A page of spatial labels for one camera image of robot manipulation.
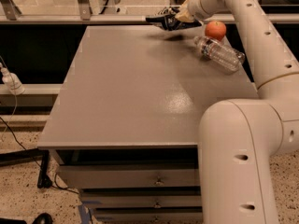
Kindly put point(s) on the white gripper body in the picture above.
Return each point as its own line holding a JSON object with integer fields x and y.
{"x": 198, "y": 6}

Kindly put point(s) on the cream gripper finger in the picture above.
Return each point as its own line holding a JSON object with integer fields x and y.
{"x": 183, "y": 13}

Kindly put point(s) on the blue chip bag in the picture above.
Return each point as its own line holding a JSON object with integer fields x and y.
{"x": 165, "y": 19}

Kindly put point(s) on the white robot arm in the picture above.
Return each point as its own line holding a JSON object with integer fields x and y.
{"x": 238, "y": 136}

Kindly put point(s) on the red apple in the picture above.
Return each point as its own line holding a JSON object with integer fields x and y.
{"x": 216, "y": 29}

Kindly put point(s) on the clear plastic water bottle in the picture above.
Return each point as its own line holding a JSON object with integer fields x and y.
{"x": 225, "y": 56}

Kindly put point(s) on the grey drawer cabinet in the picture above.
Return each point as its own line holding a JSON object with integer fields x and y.
{"x": 135, "y": 95}

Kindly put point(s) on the top grey drawer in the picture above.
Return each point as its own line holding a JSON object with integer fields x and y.
{"x": 129, "y": 176}

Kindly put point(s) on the grey drawer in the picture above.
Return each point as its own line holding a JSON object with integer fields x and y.
{"x": 152, "y": 198}
{"x": 148, "y": 214}
{"x": 129, "y": 176}

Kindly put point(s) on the bottom grey drawer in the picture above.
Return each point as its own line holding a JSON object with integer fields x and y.
{"x": 148, "y": 214}

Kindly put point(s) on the middle grey drawer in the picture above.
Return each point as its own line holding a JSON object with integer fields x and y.
{"x": 152, "y": 198}

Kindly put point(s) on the black stand leg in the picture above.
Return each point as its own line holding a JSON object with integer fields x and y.
{"x": 18, "y": 157}

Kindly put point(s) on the black object on floor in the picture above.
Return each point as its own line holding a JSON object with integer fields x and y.
{"x": 43, "y": 218}

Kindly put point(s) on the metal railing bracket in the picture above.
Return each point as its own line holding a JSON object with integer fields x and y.
{"x": 10, "y": 9}
{"x": 84, "y": 9}

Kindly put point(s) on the metal railing bracket far left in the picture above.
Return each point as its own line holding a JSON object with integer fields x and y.
{"x": 10, "y": 9}

